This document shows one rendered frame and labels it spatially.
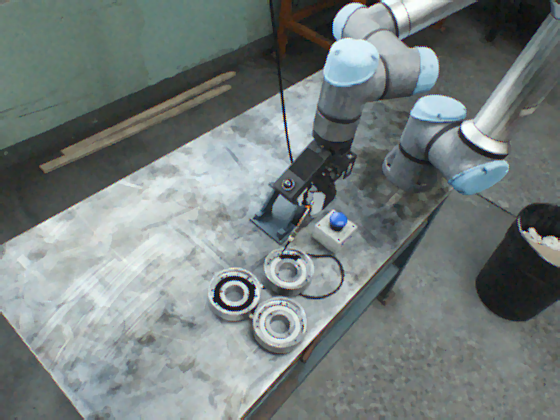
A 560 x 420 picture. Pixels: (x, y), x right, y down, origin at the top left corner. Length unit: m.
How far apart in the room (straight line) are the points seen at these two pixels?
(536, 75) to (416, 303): 1.25
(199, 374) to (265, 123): 0.75
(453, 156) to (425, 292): 1.09
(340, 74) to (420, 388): 1.39
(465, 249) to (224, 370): 1.65
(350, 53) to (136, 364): 0.64
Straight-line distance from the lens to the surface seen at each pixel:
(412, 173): 1.19
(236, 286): 0.91
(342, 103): 0.70
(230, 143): 1.23
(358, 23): 0.84
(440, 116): 1.10
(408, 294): 2.02
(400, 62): 0.74
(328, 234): 0.99
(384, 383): 1.80
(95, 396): 0.87
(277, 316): 0.88
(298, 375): 1.47
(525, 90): 0.99
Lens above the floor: 1.60
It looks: 49 degrees down
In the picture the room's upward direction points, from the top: 9 degrees clockwise
